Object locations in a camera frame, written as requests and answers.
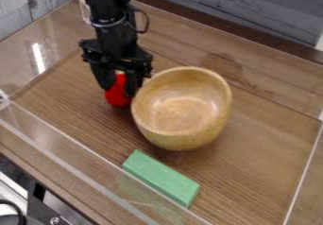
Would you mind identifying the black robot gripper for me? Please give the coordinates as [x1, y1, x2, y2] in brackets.
[80, 0, 152, 98]

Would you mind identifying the red plush strawberry toy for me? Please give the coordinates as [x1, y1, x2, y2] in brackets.
[104, 73, 131, 107]

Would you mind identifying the light wooden bowl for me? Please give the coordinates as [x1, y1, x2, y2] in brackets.
[131, 66, 234, 151]

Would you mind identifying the green rectangular block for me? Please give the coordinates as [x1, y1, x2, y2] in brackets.
[123, 149, 200, 208]

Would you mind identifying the black metal table leg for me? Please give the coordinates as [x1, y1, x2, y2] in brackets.
[27, 182, 72, 225]

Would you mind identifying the clear acrylic tray wall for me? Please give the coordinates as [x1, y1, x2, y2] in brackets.
[0, 90, 211, 225]

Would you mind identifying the black cable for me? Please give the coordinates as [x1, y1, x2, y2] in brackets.
[0, 199, 27, 225]

